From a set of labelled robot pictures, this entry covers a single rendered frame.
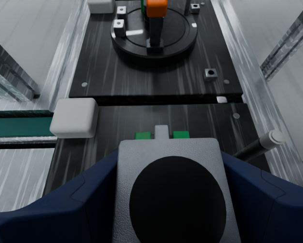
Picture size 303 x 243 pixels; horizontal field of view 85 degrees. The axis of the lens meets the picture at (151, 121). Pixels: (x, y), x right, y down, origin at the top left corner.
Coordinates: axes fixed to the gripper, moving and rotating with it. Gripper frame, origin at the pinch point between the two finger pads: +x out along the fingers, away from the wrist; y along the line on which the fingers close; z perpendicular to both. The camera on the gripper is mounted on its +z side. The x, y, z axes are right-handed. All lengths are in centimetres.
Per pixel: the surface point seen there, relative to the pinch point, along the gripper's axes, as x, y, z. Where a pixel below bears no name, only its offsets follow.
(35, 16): 53, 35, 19
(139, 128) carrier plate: 13.3, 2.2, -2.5
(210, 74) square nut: 18.2, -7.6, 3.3
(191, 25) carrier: 24.5, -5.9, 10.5
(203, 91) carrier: 17.4, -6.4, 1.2
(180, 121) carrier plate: 14.0, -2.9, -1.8
